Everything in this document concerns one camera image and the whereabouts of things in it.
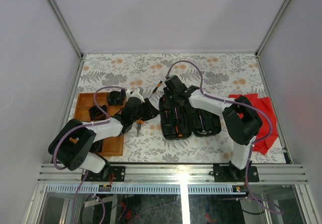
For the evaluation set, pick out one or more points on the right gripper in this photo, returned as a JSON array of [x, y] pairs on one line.
[[167, 92]]

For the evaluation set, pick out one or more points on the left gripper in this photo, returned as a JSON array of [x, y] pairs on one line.
[[151, 110]]

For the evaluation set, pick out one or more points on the black plastic tool case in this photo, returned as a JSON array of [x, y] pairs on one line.
[[186, 118]]

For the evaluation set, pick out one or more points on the large orange screwdriver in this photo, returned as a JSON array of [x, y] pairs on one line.
[[179, 133]]

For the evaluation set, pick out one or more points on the claw hammer black handle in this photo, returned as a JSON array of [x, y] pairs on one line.
[[200, 128]]

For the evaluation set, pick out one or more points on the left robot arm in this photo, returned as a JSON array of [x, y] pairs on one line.
[[71, 147]]

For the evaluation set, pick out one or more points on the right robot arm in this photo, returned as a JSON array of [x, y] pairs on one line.
[[241, 119]]

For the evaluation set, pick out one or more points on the orange long-nose pliers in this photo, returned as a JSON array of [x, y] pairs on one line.
[[139, 125]]

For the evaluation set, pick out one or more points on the dark patterned rolled cloth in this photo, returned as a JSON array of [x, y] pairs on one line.
[[116, 98]]

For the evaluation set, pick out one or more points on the aluminium front rail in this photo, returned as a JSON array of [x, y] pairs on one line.
[[169, 179]]

